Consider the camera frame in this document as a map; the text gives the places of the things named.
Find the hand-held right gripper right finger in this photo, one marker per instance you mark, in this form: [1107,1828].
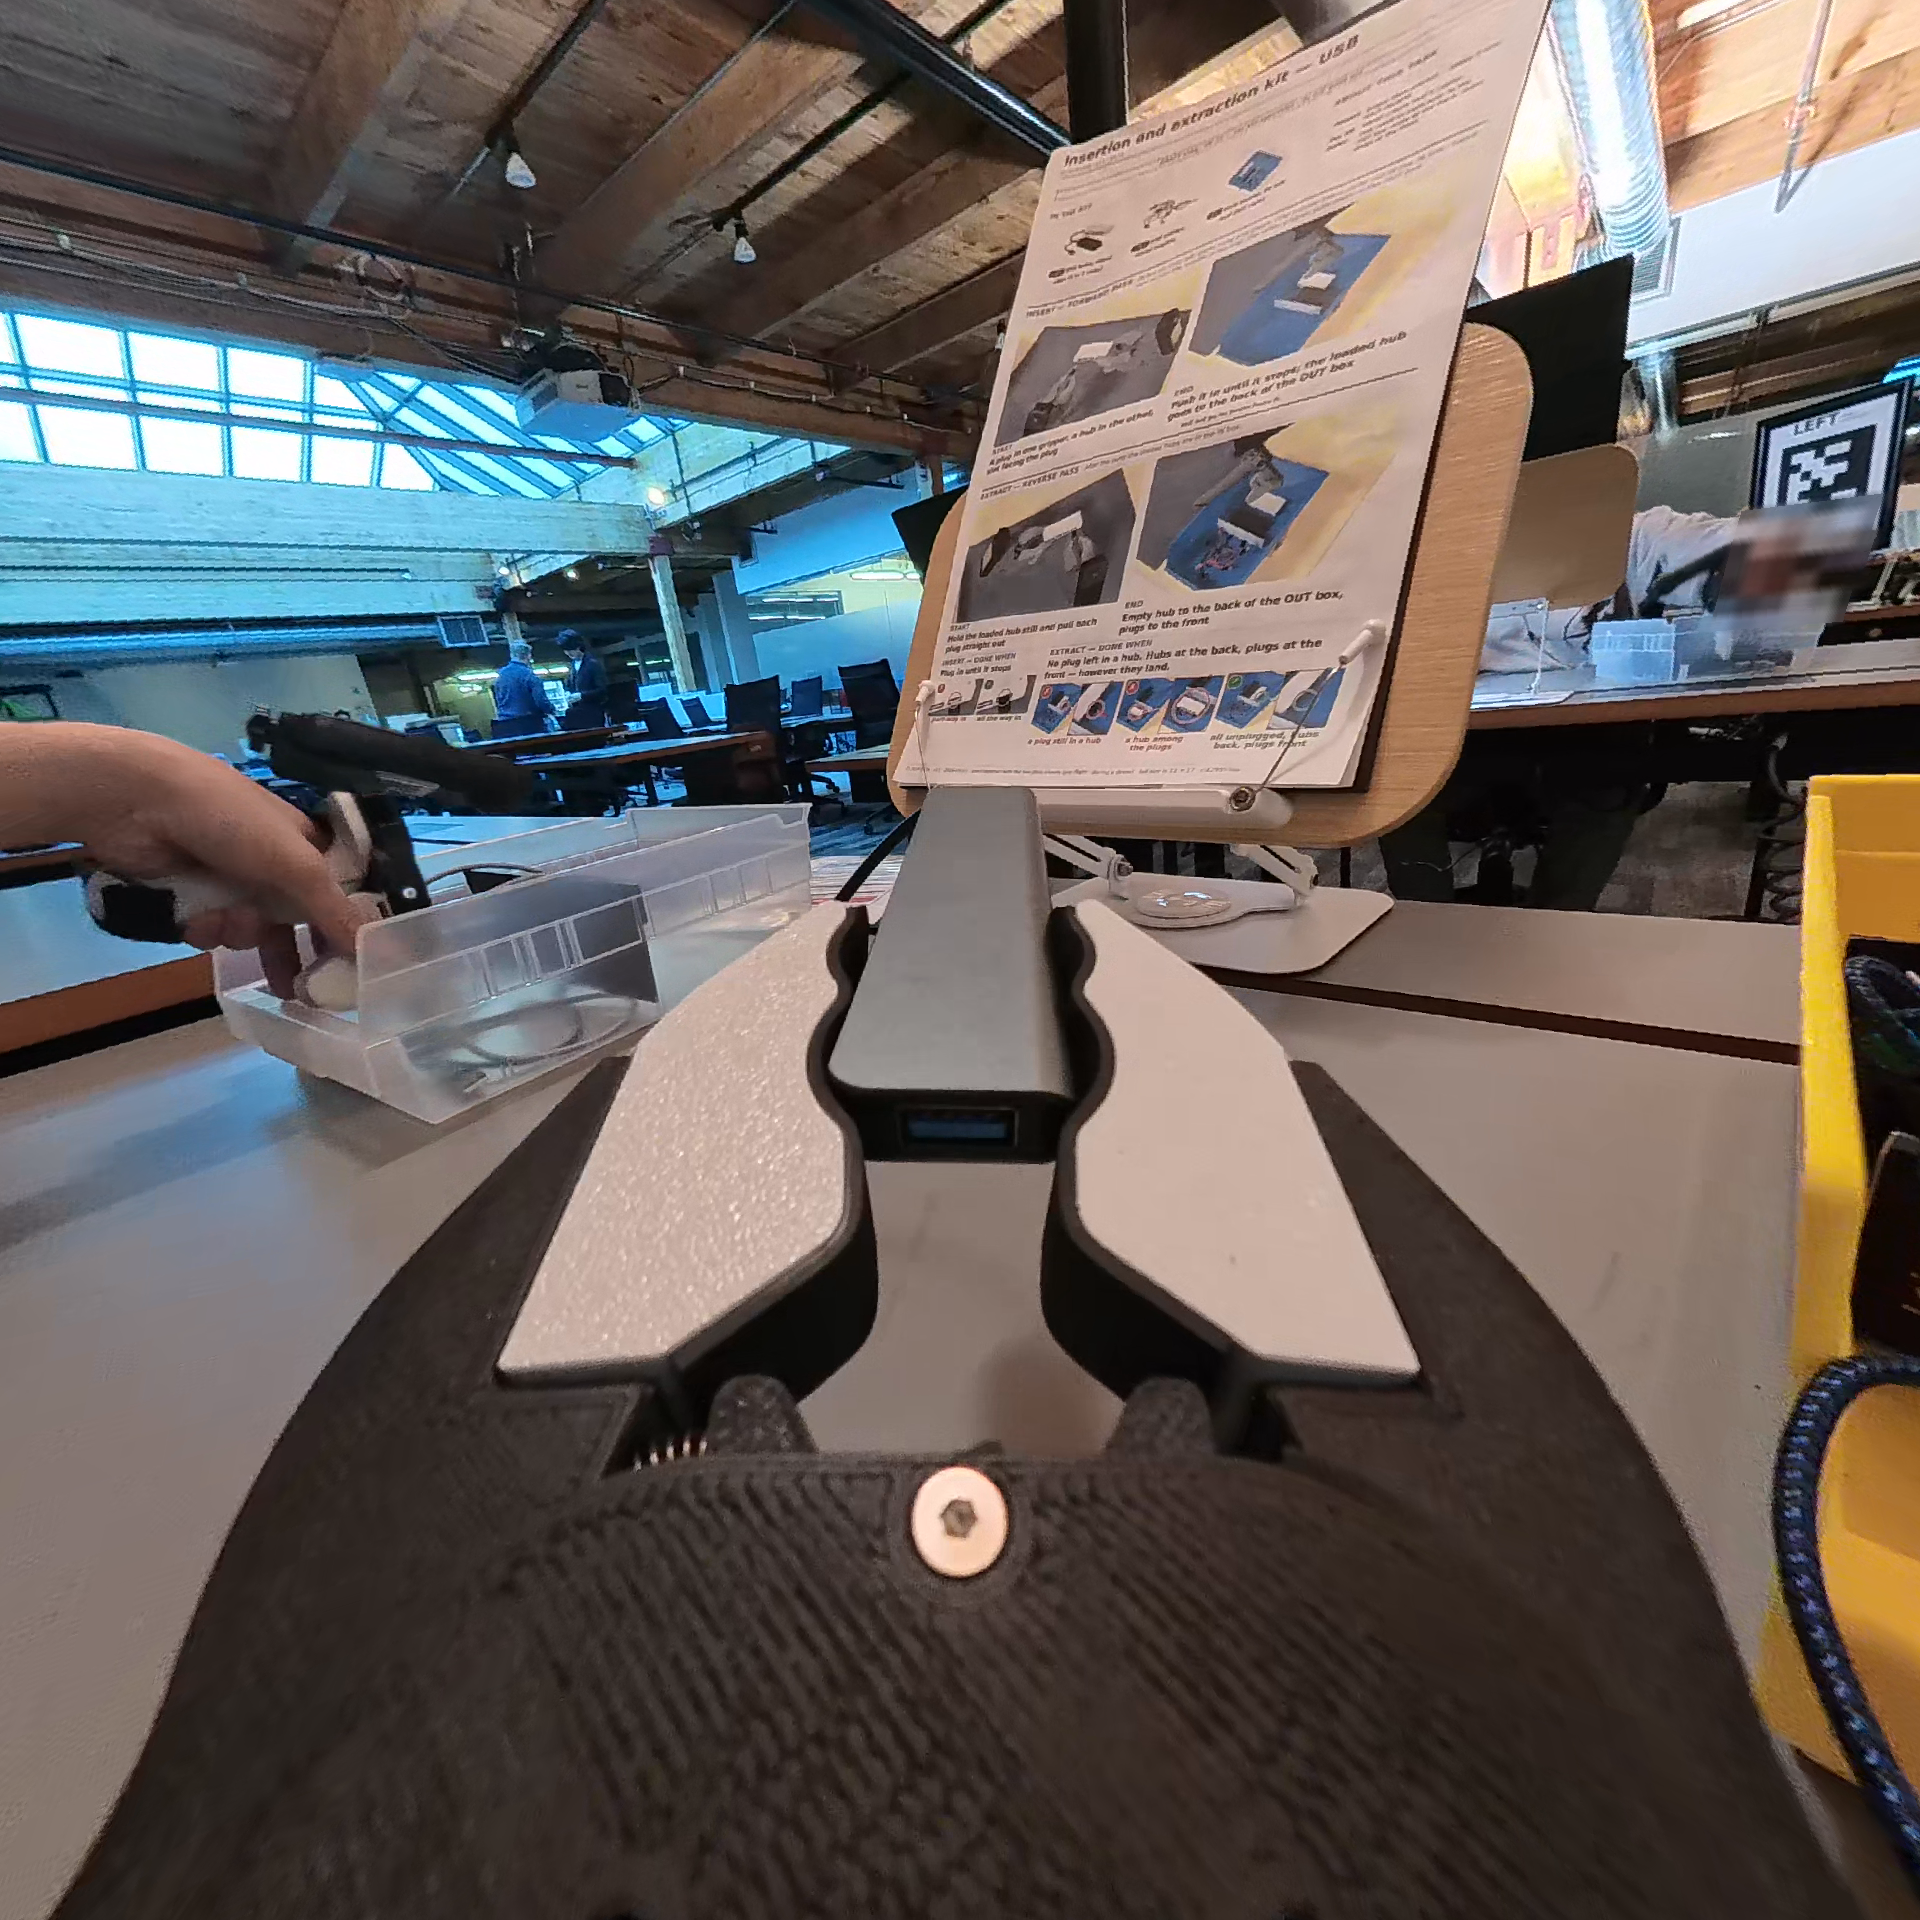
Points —
[1231,1185]

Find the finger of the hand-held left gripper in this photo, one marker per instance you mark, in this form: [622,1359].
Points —
[324,980]

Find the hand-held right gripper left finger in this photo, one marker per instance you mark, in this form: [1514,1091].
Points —
[693,1185]

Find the clear plastic bin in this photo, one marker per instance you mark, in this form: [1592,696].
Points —
[705,872]

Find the grey usb hub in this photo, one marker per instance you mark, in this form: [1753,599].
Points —
[958,961]

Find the person's left forearm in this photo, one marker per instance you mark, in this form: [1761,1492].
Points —
[53,789]

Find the person's left hand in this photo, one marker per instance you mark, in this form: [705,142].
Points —
[194,809]

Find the long wooden table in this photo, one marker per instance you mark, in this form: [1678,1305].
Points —
[646,746]

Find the group of black office chairs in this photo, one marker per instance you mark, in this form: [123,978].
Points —
[759,722]

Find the white ceiling projector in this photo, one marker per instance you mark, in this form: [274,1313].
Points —
[575,402]

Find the skylight window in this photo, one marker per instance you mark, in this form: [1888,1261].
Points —
[228,408]

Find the yellow plastic bin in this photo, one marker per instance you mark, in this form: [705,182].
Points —
[1852,901]

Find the printed instruction sheet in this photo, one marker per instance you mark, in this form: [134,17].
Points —
[1246,448]

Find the wooden document stand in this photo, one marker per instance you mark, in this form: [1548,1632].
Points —
[1579,517]

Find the black ceiling pipe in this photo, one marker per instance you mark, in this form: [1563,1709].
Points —
[958,73]

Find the black monitor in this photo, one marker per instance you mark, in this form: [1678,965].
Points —
[1550,351]

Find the black white printed tag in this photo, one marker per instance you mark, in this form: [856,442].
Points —
[1833,467]

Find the silver ventilation duct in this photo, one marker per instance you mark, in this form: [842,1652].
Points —
[1608,132]

